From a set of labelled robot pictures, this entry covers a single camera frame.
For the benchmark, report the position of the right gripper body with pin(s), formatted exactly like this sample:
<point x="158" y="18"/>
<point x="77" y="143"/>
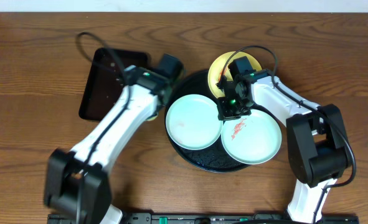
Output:
<point x="233" y="107"/>

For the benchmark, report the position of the green yellow sponge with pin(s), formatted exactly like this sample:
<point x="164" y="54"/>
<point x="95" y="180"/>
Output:
<point x="152" y="118"/>

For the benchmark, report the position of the light blue plate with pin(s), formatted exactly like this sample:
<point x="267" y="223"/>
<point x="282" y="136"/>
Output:
<point x="252" y="139"/>
<point x="192" y="122"/>

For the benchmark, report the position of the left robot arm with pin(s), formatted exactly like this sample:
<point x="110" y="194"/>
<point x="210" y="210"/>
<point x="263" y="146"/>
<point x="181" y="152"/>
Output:
<point x="77" y="182"/>

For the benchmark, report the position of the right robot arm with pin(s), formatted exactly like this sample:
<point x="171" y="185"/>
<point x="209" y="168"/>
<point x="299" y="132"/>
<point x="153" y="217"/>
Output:
<point x="319" y="152"/>

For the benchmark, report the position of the black rectangular tray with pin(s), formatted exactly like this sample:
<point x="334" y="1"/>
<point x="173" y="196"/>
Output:
<point x="103" y="88"/>

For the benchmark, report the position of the round black tray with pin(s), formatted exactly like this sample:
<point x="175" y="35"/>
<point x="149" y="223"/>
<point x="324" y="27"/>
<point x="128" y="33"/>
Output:
<point x="213" y="158"/>

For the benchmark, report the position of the yellow plate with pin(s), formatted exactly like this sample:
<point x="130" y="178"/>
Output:
<point x="216" y="70"/>

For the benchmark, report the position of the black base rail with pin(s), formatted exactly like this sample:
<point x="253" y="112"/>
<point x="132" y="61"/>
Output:
<point x="147" y="218"/>

